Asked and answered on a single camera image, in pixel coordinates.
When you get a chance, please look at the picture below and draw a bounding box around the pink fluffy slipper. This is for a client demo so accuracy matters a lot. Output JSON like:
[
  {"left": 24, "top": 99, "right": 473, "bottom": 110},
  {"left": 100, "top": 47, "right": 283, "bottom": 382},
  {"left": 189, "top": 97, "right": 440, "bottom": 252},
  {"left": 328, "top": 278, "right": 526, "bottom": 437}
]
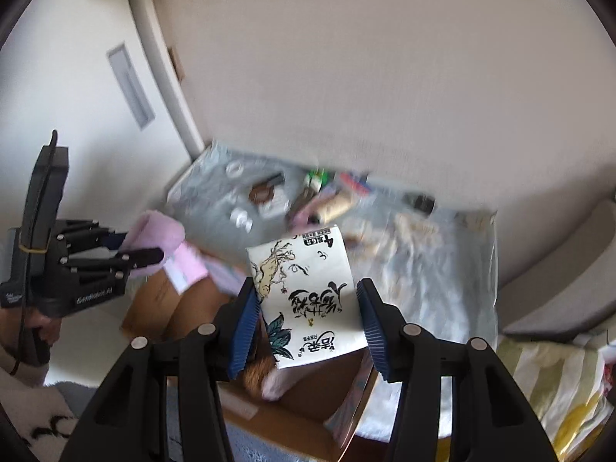
[{"left": 119, "top": 211, "right": 209, "bottom": 294}]

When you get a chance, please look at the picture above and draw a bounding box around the white illustrated tissue pack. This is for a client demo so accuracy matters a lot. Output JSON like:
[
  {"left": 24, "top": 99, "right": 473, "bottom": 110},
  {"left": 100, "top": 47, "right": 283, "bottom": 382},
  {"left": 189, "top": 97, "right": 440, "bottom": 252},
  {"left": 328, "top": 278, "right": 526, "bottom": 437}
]
[{"left": 248, "top": 225, "right": 368, "bottom": 369}]

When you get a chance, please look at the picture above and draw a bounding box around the clear earphone case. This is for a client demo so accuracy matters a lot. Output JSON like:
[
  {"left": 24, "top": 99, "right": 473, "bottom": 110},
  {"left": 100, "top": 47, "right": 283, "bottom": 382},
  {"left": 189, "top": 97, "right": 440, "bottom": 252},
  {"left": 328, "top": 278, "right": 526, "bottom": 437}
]
[{"left": 258, "top": 186, "right": 290, "bottom": 219}]

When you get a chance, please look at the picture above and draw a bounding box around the red blue floss pick box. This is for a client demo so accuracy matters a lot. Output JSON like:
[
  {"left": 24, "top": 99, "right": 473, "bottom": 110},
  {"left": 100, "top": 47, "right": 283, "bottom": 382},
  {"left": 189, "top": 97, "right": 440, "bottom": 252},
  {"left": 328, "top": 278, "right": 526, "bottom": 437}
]
[{"left": 335, "top": 172, "right": 373, "bottom": 197}]

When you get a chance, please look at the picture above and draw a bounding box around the person left hand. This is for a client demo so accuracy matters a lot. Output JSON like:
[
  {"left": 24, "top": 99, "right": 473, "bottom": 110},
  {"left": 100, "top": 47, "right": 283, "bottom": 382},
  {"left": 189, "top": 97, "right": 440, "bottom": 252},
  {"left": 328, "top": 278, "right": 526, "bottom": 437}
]
[{"left": 1, "top": 308, "right": 62, "bottom": 367}]

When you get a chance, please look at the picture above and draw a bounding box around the floral blue bed sheet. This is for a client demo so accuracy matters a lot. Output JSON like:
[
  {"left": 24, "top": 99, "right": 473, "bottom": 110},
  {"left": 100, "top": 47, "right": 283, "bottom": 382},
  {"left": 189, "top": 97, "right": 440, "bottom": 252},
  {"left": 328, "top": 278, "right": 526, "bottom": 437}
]
[{"left": 166, "top": 143, "right": 498, "bottom": 344}]

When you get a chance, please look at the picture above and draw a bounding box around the small white dropper bottle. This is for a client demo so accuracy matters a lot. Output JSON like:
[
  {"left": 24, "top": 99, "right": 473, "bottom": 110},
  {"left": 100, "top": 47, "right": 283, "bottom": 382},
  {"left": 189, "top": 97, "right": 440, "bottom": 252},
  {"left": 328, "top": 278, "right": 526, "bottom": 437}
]
[{"left": 230, "top": 208, "right": 254, "bottom": 233}]

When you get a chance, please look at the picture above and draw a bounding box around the brown cardboard box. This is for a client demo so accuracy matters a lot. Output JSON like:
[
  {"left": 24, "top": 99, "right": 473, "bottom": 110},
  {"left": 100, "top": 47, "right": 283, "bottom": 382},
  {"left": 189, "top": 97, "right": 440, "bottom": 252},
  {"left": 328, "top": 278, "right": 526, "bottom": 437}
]
[{"left": 121, "top": 271, "right": 375, "bottom": 461}]

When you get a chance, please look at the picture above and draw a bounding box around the black cylindrical jar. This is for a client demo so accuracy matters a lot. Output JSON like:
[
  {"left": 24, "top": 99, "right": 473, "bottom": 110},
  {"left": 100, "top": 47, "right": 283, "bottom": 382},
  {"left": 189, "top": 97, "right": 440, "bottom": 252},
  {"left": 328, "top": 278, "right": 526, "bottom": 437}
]
[{"left": 402, "top": 192, "right": 435, "bottom": 215}]

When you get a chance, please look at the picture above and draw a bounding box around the beige cosmetic tube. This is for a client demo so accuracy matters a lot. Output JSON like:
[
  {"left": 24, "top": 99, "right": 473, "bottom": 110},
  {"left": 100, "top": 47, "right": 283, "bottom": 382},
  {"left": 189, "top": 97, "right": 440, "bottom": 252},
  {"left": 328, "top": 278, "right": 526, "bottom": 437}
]
[{"left": 308, "top": 189, "right": 357, "bottom": 225}]

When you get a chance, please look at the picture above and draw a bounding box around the yellow green striped blanket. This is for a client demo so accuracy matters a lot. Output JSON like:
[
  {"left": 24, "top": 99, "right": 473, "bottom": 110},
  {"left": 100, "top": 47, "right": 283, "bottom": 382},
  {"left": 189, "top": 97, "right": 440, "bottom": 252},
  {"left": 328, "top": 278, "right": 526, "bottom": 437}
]
[{"left": 497, "top": 336, "right": 614, "bottom": 461}]

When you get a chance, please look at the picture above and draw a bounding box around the grey sofa cushion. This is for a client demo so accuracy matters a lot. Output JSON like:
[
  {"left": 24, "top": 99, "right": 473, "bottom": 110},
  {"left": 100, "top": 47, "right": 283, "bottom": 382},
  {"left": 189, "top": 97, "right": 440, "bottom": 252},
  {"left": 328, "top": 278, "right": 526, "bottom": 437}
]
[{"left": 496, "top": 200, "right": 615, "bottom": 342}]

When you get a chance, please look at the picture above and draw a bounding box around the white ring tape roll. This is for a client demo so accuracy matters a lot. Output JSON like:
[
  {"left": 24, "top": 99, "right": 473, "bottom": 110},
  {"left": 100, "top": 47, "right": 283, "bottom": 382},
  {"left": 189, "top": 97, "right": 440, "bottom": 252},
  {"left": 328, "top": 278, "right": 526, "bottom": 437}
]
[{"left": 226, "top": 161, "right": 244, "bottom": 178}]

